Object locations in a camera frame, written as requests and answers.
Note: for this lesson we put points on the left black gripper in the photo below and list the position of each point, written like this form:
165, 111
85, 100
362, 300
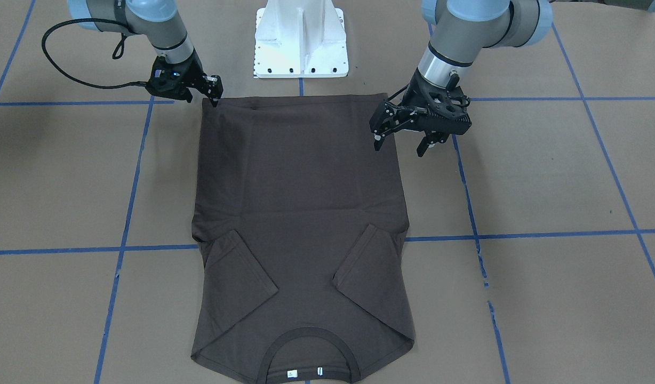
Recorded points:
411, 98

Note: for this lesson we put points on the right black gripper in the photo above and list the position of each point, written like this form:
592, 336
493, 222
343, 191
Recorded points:
191, 73

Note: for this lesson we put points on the brown t-shirt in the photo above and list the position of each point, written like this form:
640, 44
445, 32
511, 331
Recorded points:
300, 224

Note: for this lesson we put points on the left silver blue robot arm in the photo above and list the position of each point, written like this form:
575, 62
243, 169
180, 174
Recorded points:
463, 28

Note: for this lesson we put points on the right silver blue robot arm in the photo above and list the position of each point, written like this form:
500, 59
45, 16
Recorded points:
159, 21

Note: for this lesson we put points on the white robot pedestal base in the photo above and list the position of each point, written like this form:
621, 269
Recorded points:
300, 39

